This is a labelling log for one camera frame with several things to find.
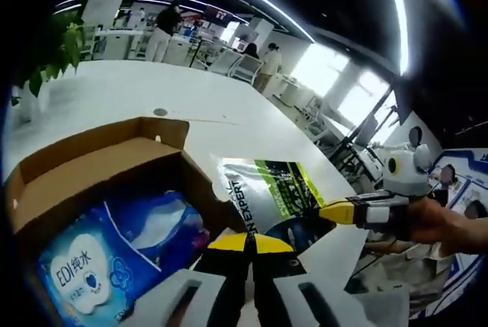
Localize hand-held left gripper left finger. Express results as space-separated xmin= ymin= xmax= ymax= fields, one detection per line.
xmin=129 ymin=232 xmax=253 ymax=327

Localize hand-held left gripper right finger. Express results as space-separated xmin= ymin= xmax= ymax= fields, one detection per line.
xmin=252 ymin=233 xmax=369 ymax=327

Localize silver green soft pouch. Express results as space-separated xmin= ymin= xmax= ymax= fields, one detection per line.
xmin=216 ymin=157 xmax=337 ymax=255

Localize blue wet wipes soft pack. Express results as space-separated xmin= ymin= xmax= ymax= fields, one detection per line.
xmin=36 ymin=204 xmax=163 ymax=327

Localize brown cardboard shoe box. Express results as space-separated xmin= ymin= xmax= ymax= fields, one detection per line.
xmin=2 ymin=116 xmax=251 ymax=327

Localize person's right hand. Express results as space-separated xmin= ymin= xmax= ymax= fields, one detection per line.
xmin=409 ymin=197 xmax=463 ymax=245

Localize black tripod stand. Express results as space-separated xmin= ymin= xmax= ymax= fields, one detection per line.
xmin=330 ymin=112 xmax=387 ymax=176

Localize person's beige trousers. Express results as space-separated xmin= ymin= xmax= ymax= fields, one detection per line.
xmin=355 ymin=242 xmax=459 ymax=306

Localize wide ceiling light strip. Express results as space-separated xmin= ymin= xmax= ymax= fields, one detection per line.
xmin=378 ymin=0 xmax=412 ymax=77

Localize white office chair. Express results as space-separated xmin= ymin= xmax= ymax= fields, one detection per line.
xmin=209 ymin=48 xmax=243 ymax=77
xmin=230 ymin=54 xmax=265 ymax=86

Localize green potted plant white pot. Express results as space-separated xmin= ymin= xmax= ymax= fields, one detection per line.
xmin=10 ymin=10 xmax=87 ymax=124

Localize dark red wall screen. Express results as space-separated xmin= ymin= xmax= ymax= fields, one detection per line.
xmin=203 ymin=4 xmax=234 ymax=25

